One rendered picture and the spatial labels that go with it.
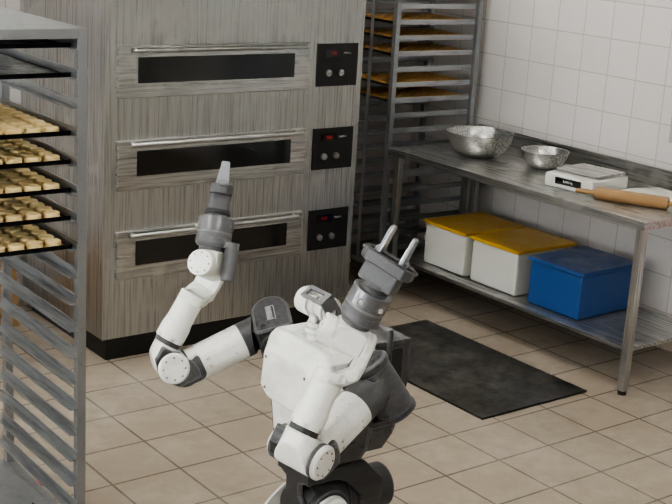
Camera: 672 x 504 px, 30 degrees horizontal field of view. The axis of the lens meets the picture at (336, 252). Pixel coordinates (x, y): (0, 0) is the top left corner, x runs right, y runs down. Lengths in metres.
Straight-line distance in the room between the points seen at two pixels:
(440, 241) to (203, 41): 1.97
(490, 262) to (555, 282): 0.49
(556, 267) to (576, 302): 0.21
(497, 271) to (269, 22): 1.86
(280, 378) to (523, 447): 2.72
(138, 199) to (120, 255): 0.28
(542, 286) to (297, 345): 3.84
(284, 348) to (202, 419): 2.67
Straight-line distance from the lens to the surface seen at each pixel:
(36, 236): 4.14
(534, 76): 7.50
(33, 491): 4.67
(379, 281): 2.57
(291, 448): 2.62
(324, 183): 6.67
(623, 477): 5.42
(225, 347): 3.11
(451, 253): 7.17
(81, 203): 4.00
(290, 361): 2.92
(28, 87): 4.27
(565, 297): 6.59
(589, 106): 7.22
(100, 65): 5.91
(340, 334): 2.60
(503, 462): 5.40
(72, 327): 4.14
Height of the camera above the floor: 2.23
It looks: 16 degrees down
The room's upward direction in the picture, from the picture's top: 3 degrees clockwise
